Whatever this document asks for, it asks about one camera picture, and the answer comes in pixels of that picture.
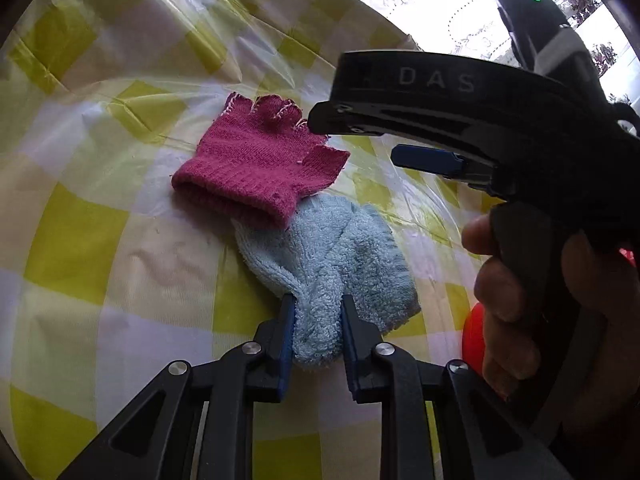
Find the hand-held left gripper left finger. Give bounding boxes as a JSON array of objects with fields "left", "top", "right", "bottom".
[{"left": 57, "top": 294, "right": 297, "bottom": 480}]

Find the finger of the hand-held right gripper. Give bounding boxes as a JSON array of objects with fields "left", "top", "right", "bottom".
[
  {"left": 307, "top": 101, "right": 502, "bottom": 172},
  {"left": 391, "top": 144, "right": 502, "bottom": 197}
]

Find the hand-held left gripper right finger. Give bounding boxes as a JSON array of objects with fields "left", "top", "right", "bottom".
[{"left": 341, "top": 294, "right": 573, "bottom": 480}]

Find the light blue terry cloth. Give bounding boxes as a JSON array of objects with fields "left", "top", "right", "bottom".
[{"left": 234, "top": 192, "right": 423, "bottom": 372}]

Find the magenta knit glove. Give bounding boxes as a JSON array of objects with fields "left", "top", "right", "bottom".
[{"left": 171, "top": 92, "right": 351, "bottom": 231}]

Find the person's right hand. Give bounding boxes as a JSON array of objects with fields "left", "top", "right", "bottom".
[{"left": 462, "top": 212, "right": 640, "bottom": 438}]

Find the yellow checked plastic tablecloth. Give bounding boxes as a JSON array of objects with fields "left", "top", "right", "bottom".
[{"left": 0, "top": 0, "right": 501, "bottom": 480}]

